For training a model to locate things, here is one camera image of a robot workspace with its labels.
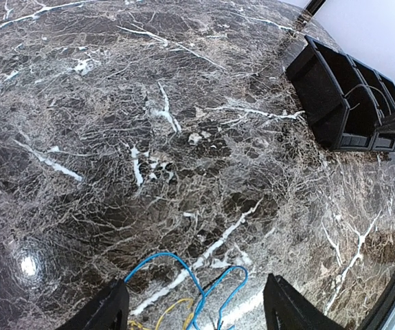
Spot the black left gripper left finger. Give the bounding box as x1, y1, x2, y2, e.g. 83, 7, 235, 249
58, 279, 129, 330

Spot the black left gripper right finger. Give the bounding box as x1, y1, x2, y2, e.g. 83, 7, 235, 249
263, 274, 343, 330

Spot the grey thin cable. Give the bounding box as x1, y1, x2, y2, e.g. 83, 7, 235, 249
344, 84, 390, 111

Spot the yellow cable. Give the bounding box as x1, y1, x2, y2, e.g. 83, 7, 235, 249
127, 298, 195, 330

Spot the black three-compartment tray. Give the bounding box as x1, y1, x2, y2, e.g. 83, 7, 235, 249
286, 36, 395, 152

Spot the right black frame post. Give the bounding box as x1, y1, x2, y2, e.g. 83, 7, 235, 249
304, 0, 326, 16

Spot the blue cable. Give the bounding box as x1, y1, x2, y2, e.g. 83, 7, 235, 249
124, 252, 249, 330

